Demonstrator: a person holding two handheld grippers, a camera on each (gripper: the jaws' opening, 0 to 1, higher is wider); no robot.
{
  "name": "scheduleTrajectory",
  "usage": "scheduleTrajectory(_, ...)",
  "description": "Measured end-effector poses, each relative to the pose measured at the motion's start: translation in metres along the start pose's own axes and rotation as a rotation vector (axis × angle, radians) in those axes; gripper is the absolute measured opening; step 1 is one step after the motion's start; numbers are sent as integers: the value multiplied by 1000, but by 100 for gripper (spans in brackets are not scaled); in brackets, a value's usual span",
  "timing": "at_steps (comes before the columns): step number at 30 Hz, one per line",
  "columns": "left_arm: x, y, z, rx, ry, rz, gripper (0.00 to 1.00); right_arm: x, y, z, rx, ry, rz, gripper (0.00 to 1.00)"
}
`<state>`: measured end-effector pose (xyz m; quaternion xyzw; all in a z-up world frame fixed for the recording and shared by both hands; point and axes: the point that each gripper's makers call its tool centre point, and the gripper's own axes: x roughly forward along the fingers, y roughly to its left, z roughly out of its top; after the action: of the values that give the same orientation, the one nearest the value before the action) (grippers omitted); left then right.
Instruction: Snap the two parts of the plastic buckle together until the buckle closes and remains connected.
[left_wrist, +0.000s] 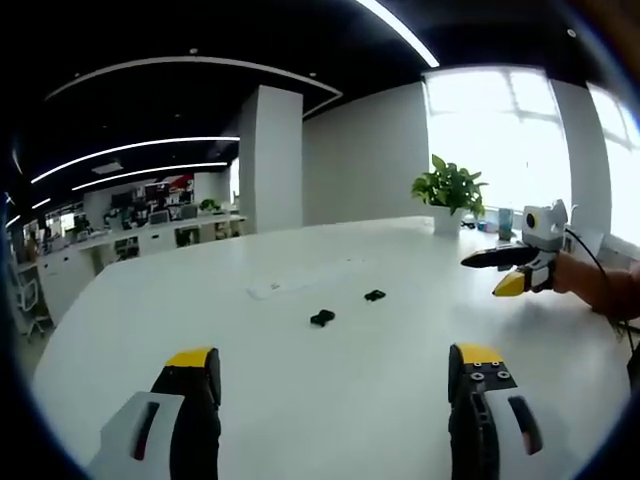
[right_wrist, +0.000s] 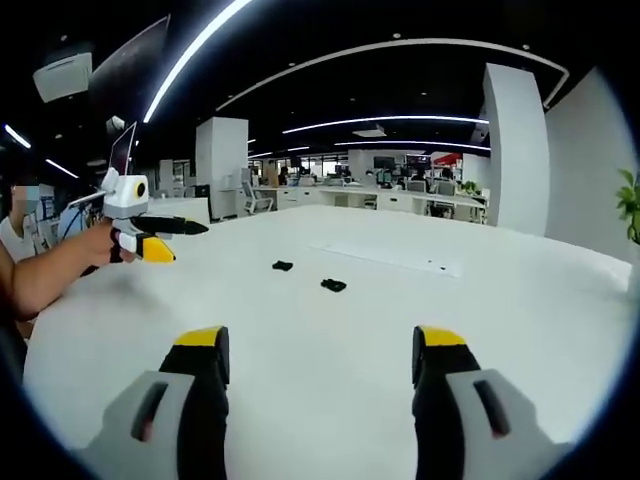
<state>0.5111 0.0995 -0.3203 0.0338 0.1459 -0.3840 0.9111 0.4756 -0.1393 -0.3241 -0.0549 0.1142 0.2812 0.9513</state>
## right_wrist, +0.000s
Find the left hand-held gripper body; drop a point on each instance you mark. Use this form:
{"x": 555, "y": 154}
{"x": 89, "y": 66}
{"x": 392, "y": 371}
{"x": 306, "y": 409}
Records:
{"x": 125, "y": 197}

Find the tilted laptop screen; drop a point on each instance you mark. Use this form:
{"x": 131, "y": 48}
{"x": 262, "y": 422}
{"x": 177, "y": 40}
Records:
{"x": 121, "y": 150}

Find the row of white office desks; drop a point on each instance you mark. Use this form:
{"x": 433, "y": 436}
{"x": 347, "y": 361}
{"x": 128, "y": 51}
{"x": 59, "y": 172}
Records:
{"x": 350, "y": 196}

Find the white ceiling air conditioner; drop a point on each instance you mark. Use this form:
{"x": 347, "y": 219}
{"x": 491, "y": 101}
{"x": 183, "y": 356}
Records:
{"x": 62, "y": 75}

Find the black plastic buckle part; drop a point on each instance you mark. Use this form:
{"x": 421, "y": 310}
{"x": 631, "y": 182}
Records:
{"x": 282, "y": 265}
{"x": 334, "y": 285}

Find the dark computer monitor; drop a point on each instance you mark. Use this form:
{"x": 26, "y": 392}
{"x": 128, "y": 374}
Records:
{"x": 384, "y": 162}
{"x": 418, "y": 160}

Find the green potted plant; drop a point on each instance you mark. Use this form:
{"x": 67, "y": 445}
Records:
{"x": 631, "y": 200}

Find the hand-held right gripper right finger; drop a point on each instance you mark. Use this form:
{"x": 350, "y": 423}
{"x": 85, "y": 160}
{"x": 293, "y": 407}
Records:
{"x": 480, "y": 400}

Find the white office chair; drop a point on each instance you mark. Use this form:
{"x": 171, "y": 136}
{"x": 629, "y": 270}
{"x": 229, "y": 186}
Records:
{"x": 256, "y": 197}

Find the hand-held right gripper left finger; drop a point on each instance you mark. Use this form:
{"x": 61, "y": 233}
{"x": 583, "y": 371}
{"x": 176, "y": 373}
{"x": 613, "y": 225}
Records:
{"x": 150, "y": 400}

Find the person's left hand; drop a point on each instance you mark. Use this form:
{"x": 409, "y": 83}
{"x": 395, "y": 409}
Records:
{"x": 99, "y": 245}

